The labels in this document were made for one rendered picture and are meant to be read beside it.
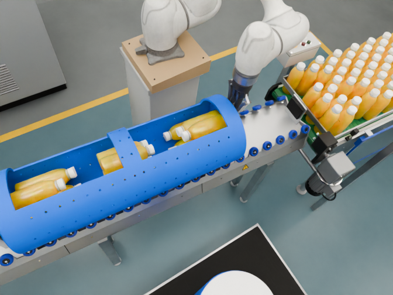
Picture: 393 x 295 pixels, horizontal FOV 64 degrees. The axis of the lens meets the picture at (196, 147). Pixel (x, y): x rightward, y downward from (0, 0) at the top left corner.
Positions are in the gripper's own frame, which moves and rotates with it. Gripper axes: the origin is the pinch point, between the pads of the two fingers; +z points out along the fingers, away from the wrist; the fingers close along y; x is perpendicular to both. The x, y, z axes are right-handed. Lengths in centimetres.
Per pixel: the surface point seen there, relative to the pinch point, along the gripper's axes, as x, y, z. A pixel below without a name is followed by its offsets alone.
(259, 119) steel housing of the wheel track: -23.5, 3.4, 23.3
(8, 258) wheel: 95, -12, 19
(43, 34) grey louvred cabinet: 56, 137, 56
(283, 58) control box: -49, 25, 12
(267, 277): -12, -62, 101
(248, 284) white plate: 25, -58, 12
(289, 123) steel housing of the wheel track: -36.2, -4.8, 23.4
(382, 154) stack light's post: -75, -38, 30
